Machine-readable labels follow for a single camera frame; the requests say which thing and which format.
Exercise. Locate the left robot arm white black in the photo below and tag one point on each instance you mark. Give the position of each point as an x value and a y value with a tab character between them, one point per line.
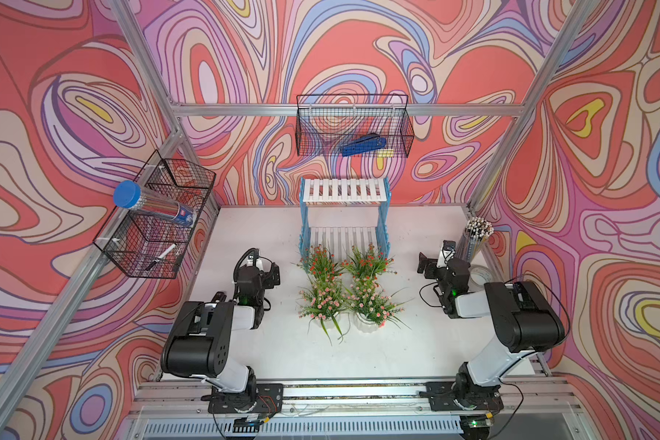
199	344

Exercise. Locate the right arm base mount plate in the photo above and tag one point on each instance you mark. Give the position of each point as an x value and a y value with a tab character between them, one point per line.
449	396

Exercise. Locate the blue white wooden plant rack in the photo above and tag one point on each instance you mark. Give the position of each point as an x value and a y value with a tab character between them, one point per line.
343	214

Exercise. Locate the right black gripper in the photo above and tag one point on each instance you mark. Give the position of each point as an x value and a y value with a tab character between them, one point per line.
429	267

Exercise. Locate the pink flower pot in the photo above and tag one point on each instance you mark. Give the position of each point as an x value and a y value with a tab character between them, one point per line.
324	302
371	306

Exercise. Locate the clear tube blue cap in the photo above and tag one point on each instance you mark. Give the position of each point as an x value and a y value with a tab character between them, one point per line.
130	195

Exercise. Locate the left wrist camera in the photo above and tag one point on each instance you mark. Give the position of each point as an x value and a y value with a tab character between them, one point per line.
258	263

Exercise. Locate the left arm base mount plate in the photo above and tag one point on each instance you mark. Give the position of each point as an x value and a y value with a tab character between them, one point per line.
265	398

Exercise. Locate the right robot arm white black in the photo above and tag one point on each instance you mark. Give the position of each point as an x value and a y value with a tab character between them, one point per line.
523	320

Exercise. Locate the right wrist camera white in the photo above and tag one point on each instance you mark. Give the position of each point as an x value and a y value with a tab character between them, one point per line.
447	252

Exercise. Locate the black wire basket wall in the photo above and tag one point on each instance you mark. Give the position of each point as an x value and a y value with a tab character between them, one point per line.
131	240
327	121

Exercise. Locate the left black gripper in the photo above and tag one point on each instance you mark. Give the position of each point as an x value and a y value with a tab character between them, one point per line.
269	272

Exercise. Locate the black wire basket left wall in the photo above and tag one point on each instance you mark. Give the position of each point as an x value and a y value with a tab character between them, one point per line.
131	240

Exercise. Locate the pencil holder with pencils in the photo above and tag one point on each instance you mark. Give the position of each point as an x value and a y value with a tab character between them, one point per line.
476	232

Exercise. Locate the white pen in basket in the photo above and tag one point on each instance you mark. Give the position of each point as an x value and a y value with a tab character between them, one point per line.
160	258

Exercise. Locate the red flower pot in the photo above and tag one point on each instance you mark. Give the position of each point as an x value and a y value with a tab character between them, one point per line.
319	263
367	264

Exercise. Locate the blue stapler in basket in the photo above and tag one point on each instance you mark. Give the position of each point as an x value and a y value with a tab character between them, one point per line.
365	144

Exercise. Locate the clear tape roll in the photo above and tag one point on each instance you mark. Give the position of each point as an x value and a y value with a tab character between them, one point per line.
479	275

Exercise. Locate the black wire basket back wall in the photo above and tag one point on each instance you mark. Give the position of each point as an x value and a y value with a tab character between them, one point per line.
327	121

